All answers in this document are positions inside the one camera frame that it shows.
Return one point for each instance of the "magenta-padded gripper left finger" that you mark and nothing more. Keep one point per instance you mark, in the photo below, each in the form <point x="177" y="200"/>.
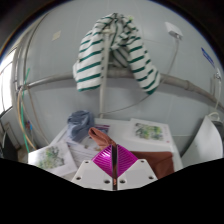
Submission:
<point x="96" y="170"/>

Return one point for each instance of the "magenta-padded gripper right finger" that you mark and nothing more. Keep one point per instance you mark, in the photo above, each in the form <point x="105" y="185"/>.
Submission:
<point x="131" y="171"/>

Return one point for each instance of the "brown towel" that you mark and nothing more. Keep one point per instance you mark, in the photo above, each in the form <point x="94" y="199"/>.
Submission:
<point x="156" y="161"/>

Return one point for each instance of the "printed paper sheet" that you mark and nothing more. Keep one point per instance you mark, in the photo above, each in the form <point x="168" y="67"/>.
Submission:
<point x="50" y="158"/>
<point x="149" y="130"/>

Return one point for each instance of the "grey-blue crumpled cloth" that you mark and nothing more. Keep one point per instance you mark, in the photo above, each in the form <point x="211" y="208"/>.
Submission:
<point x="79" y="126"/>

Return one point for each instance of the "white curved board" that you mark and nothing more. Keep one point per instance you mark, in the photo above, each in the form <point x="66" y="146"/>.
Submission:
<point x="204" y="143"/>

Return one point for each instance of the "white vertical pipe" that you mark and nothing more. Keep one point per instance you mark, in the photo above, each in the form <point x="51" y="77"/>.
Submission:
<point x="103" y="80"/>

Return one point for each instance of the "grey horizontal pipe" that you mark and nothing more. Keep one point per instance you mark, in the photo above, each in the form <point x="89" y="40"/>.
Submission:
<point x="186" y="83"/>

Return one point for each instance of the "green striped white garment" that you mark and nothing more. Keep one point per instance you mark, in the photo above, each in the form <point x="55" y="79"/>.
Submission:
<point x="116" y="50"/>

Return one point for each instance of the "blue wall sign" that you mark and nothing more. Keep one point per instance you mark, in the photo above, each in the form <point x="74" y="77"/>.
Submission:
<point x="207" y="56"/>

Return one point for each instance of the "white wall socket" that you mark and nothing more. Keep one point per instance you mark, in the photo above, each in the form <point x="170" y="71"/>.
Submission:
<point x="173" y="30"/>

